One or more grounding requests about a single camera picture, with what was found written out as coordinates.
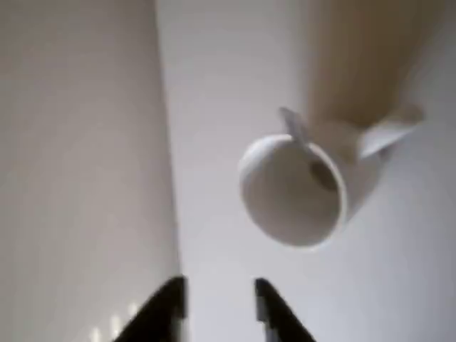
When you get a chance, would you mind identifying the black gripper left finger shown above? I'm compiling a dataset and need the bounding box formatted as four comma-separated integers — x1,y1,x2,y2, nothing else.
113,274,187,342

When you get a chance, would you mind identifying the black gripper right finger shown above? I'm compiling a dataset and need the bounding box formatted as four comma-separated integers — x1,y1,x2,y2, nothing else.
254,277,317,342

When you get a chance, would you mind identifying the silver metal spoon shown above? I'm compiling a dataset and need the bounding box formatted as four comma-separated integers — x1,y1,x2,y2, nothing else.
277,105,338,192

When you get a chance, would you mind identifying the white ceramic mug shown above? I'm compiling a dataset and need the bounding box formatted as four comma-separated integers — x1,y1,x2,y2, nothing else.
237,103,425,252

